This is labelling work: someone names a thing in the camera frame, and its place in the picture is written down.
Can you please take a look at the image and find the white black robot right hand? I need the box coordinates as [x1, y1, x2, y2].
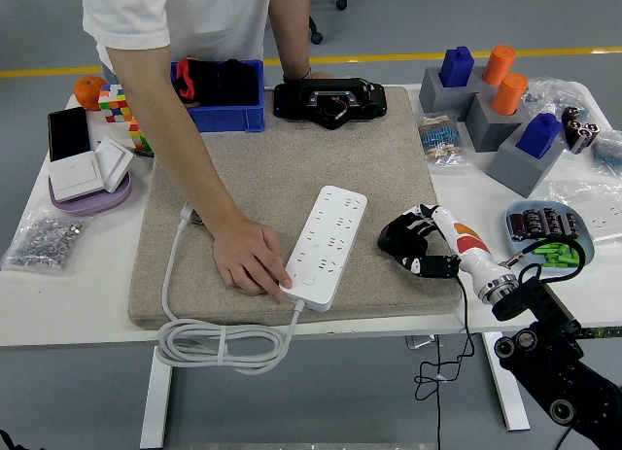
[388, 204, 501, 290]

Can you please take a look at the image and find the person's right hand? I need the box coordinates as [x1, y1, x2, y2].
[212, 219, 294, 304]

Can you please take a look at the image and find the black plug with cord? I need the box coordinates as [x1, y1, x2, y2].
[377, 220, 476, 450]

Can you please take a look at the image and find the white power strip with cord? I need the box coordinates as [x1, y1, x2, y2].
[154, 185, 369, 376]

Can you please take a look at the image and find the black electronic housing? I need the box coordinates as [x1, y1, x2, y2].
[271, 77, 389, 130]

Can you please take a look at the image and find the grey-brown mat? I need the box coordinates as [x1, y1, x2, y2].
[127, 85, 463, 330]

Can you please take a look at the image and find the grey peg holder block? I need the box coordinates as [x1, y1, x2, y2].
[465, 93, 531, 154]
[487, 123, 568, 200]
[418, 65, 492, 115]

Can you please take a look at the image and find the green battery pile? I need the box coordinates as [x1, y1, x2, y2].
[532, 240, 583, 269]

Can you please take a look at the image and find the black red fabric bundle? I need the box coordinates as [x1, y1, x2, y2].
[174, 57, 260, 109]

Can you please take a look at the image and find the blue plastic bin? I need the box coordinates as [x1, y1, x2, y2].
[169, 59, 267, 134]

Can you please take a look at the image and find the light blue tray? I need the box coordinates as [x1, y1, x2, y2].
[503, 200, 596, 276]

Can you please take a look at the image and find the blue square peg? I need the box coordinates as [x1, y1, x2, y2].
[515, 112, 564, 159]
[439, 46, 475, 88]

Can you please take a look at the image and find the person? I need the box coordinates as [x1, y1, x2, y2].
[77, 0, 273, 85]

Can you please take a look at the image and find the bagged white socket panel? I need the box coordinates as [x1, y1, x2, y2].
[547, 180, 622, 245]

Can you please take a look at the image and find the orange cylinder peg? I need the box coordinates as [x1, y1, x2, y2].
[482, 45, 517, 87]
[491, 72, 530, 117]

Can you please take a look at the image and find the purple tray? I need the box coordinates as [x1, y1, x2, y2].
[47, 170, 132, 216]

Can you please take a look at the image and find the black table control panel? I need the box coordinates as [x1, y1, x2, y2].
[577, 327, 622, 341]

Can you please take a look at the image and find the white table leg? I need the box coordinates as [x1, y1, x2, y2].
[139, 345, 174, 450]
[480, 331, 531, 433]

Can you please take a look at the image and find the multicoloured puzzle cube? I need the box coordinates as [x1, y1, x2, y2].
[126, 118, 153, 153]
[97, 84, 133, 124]

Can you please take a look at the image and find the bag of blue resistors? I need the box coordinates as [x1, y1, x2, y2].
[591, 128, 622, 175]

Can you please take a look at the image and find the clear bag of small parts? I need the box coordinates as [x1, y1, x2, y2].
[524, 77, 592, 119]

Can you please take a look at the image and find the bag of metal nuts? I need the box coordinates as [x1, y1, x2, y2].
[0, 209, 91, 276]

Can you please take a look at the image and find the black smartphone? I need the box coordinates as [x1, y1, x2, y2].
[47, 106, 92, 163]

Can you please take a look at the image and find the orange fruit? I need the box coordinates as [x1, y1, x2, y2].
[73, 75, 108, 112]

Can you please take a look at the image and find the white wall switch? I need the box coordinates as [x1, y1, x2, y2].
[48, 151, 106, 202]
[94, 136, 135, 194]

